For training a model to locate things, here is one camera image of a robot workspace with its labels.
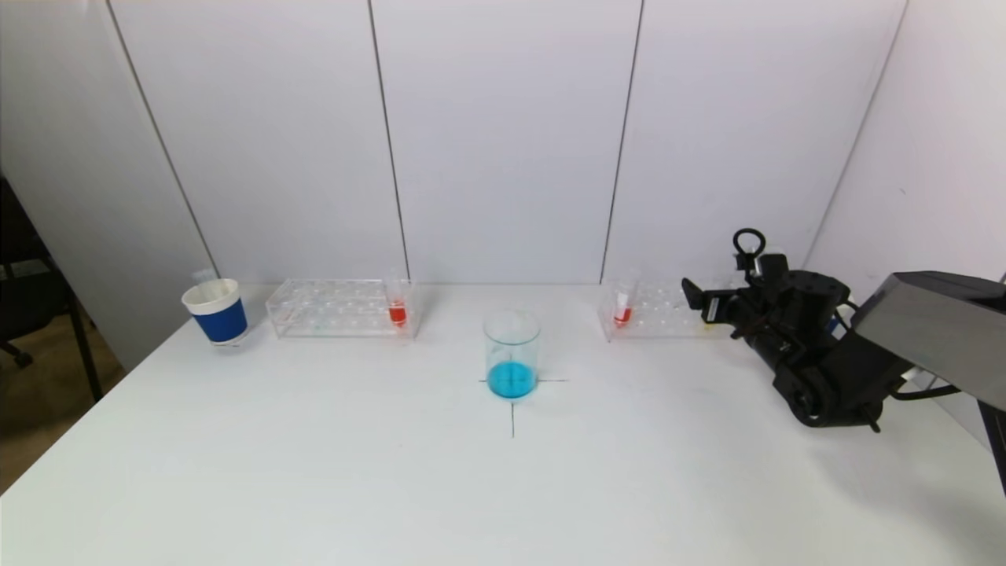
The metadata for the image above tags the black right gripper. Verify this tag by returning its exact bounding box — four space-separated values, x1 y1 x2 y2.
681 277 765 339

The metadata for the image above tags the black office chair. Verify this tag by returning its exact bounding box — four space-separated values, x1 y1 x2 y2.
0 169 105 406

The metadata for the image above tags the clear acrylic test tube rack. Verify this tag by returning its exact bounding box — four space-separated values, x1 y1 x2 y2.
266 279 421 340
597 279 712 343

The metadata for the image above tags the clear glass beaker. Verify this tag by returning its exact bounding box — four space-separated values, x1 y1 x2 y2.
483 311 542 400

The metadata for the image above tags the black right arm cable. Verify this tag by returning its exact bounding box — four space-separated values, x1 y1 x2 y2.
731 227 964 435

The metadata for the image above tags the test tube with red pigment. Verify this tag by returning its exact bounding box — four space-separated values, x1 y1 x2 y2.
384 270 411 329
611 269 641 329

